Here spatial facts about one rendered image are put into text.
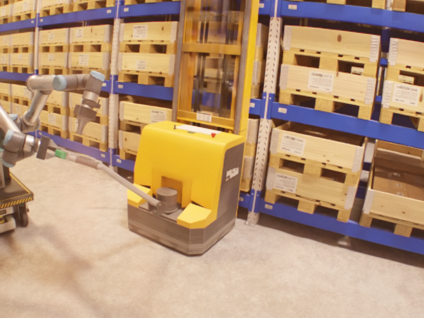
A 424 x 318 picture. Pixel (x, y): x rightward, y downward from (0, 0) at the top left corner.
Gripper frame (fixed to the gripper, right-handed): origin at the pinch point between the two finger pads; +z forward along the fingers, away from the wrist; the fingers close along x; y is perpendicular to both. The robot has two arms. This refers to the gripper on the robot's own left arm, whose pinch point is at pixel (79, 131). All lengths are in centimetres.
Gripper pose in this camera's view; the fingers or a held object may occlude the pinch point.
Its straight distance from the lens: 181.4
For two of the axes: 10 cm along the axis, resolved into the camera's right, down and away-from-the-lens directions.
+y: -8.7, -2.0, 4.4
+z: -2.6, 9.6, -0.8
